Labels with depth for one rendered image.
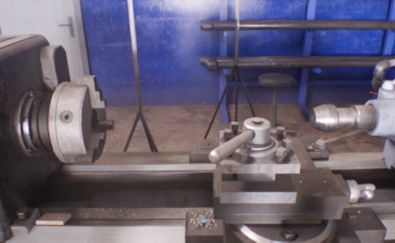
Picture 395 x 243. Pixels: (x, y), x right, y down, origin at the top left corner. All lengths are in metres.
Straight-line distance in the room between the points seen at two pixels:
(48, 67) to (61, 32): 3.07
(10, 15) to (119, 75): 1.46
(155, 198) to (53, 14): 3.28
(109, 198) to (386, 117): 1.00
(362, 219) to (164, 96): 3.43
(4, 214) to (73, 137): 0.28
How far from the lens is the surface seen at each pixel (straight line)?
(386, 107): 1.09
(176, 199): 1.26
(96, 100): 1.00
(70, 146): 0.96
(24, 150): 1.06
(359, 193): 0.88
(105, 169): 1.27
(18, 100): 1.06
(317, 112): 1.03
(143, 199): 1.27
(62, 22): 4.21
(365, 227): 1.00
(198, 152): 1.25
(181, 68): 4.04
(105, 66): 4.19
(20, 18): 4.42
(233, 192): 0.72
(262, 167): 0.69
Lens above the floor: 1.49
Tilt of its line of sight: 24 degrees down
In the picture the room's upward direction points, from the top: 1 degrees counter-clockwise
